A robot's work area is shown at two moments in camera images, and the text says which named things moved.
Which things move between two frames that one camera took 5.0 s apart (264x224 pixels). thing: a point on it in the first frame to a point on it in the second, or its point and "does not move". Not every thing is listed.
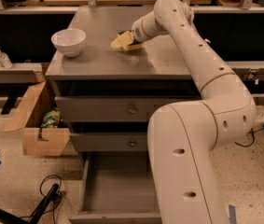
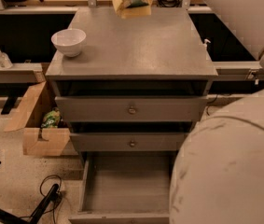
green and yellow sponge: [133, 46] to [136, 3]
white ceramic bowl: [69, 41] does not move
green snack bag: [51, 119] does not move
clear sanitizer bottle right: [2, 59] does not move
